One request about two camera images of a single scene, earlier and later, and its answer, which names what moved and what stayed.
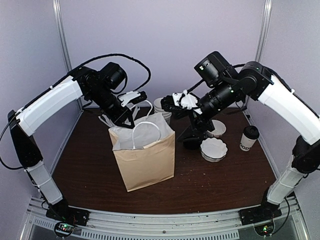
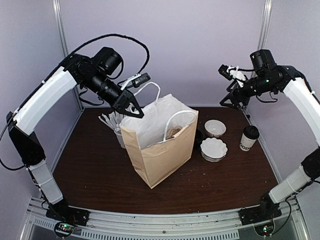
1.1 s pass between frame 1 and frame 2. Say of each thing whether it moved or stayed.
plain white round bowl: stayed
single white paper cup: stayed
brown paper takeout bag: moved
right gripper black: moved
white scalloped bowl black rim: stayed
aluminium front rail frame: stayed
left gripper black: moved
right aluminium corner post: stayed
